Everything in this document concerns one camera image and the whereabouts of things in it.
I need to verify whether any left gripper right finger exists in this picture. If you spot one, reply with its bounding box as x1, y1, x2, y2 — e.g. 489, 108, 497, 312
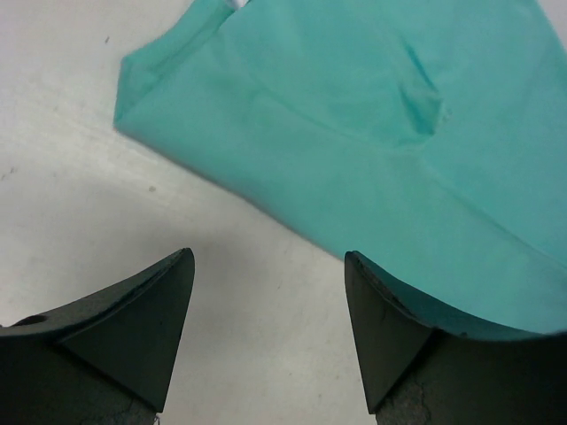
345, 251, 566, 424

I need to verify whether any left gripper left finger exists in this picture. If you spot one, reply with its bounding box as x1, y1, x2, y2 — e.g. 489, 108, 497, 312
1, 248, 195, 424

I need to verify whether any teal t shirt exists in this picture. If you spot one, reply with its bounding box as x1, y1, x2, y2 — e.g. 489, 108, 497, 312
113, 1, 566, 334

